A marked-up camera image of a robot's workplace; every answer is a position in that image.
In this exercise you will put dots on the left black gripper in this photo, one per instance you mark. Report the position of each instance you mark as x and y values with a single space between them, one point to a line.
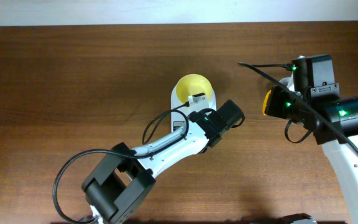
220 135

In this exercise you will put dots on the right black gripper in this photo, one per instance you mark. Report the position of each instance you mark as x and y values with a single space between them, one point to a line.
271 106

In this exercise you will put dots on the yellow measuring scoop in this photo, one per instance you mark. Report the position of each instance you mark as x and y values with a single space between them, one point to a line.
265 103

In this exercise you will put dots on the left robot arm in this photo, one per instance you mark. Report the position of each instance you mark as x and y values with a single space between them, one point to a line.
121 181

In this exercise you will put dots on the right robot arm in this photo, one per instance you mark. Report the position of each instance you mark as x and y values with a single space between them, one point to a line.
311 97

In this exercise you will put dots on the white digital kitchen scale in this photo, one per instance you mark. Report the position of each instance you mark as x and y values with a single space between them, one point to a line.
177 120

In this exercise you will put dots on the yellow plastic bowl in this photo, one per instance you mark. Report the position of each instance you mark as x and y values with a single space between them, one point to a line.
193 84

